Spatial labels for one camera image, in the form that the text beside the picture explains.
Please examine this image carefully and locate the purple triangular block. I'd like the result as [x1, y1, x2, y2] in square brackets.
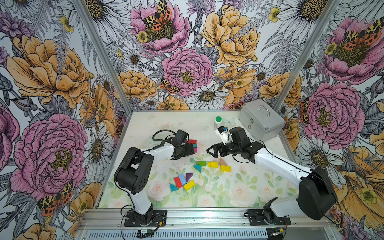
[186, 173, 194, 182]

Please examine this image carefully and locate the left aluminium frame post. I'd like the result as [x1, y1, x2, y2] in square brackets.
[71, 0, 133, 116]

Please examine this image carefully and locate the small green circuit board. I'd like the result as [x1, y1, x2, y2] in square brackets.
[137, 229, 152, 239]

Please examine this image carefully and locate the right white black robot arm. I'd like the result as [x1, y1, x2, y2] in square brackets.
[207, 126, 338, 225]

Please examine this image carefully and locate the red block lower cluster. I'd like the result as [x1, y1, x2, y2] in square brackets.
[174, 177, 183, 189]

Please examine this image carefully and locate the green rectangular block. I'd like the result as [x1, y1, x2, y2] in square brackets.
[196, 161, 207, 167]

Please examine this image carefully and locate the light blue block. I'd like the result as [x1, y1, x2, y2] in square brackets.
[179, 174, 187, 186]

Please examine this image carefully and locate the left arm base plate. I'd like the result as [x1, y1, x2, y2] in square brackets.
[124, 210, 168, 227]

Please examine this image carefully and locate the silver metal case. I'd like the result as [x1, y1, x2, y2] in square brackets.
[239, 99, 286, 142]

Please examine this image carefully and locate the teal triangular block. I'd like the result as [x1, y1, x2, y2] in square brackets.
[194, 165, 202, 173]

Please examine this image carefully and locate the yellow block near green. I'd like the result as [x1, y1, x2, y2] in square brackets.
[208, 162, 219, 168]

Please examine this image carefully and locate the tan triangular block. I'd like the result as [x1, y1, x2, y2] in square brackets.
[219, 158, 227, 166]

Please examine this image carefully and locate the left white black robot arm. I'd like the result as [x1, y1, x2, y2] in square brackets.
[114, 130, 195, 226]

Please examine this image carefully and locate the yellow block right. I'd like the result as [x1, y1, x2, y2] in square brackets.
[220, 165, 232, 173]

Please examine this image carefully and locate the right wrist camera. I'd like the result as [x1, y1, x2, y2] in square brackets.
[215, 126, 231, 144]

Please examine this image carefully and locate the aluminium front rail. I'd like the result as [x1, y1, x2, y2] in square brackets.
[76, 206, 337, 232]

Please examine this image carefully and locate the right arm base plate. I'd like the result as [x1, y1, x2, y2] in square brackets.
[244, 209, 291, 226]

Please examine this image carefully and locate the white bottle green cap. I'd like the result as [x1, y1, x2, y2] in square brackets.
[214, 116, 223, 130]

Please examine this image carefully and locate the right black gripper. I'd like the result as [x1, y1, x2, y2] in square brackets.
[206, 141, 242, 158]

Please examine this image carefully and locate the yellow block lower cluster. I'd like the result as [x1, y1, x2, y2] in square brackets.
[183, 180, 195, 191]

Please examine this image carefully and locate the aluminium frame post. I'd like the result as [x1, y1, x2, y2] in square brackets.
[71, 0, 133, 116]
[271, 0, 343, 112]

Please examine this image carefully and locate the right aluminium frame post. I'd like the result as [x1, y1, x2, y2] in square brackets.
[271, 0, 343, 112]

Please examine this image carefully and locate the teal triangle lower cluster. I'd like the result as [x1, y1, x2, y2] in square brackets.
[170, 184, 179, 192]

